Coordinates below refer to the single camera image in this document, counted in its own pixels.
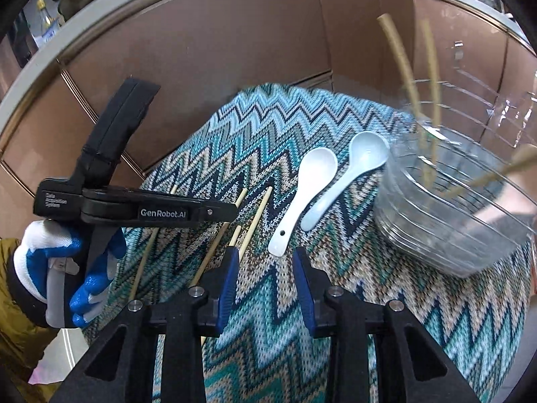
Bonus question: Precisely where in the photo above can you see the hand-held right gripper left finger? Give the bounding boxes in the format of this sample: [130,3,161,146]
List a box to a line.
[48,247,241,403]

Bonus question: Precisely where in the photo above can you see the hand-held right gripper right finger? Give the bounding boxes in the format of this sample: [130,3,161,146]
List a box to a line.
[292,247,483,403]

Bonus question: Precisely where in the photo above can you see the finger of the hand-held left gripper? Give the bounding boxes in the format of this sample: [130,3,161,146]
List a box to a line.
[198,201,239,230]

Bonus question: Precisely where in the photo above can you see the clear ribbed utensil container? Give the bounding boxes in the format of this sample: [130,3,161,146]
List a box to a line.
[373,78,537,278]

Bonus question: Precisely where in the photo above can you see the person's left forearm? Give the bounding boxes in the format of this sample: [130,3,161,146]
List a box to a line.
[0,238,63,387]

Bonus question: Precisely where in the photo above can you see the person's left hand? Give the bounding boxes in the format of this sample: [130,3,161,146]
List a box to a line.
[12,219,127,329]

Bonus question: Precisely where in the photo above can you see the zigzag knitted cloth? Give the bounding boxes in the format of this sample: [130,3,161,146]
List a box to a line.
[82,83,531,403]

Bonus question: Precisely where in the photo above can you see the white ceramic spoon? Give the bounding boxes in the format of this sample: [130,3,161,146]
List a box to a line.
[267,148,339,258]

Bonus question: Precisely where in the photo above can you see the pale blue ceramic spoon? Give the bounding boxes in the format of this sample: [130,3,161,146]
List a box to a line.
[301,131,390,232]

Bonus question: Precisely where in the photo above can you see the brown base kitchen cabinets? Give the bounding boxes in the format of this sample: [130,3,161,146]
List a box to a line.
[0,0,537,219]

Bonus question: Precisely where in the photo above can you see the white kitchen countertop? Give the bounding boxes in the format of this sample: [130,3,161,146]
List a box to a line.
[0,0,537,110]

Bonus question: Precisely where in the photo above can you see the clear bottle with yellow cap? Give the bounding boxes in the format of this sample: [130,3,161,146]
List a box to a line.
[24,0,64,50]

